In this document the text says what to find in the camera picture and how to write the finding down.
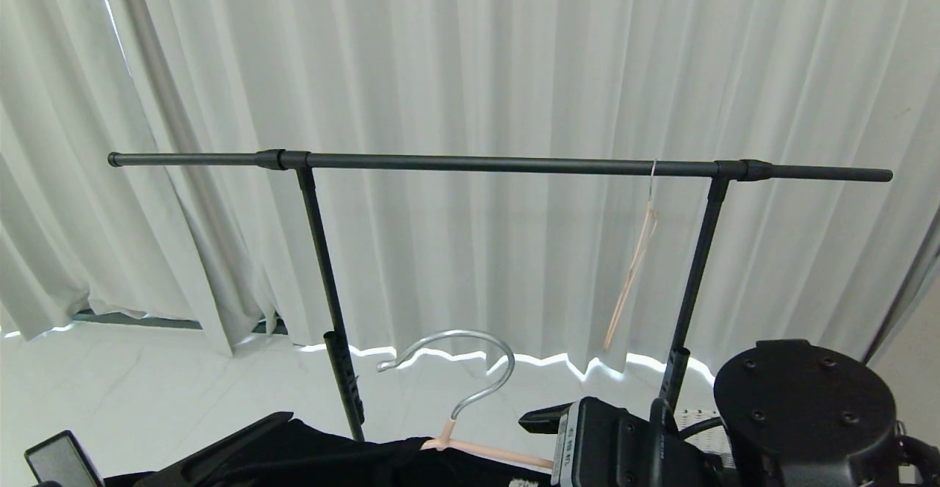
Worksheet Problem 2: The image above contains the black clothes rack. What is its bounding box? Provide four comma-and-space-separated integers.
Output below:
108, 149, 893, 444

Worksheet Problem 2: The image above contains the black t-shirt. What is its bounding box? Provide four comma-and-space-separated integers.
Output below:
103, 417, 555, 487

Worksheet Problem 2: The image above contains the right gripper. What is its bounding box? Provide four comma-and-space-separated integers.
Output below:
518, 397, 728, 487

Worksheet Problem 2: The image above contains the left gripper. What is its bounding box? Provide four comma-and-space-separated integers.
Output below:
24, 411, 294, 487

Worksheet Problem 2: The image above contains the pink clothes hanger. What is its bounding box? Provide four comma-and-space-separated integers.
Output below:
604, 160, 660, 352
377, 329, 555, 471

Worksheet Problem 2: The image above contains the white curtain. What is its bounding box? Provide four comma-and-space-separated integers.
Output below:
0, 0, 940, 385

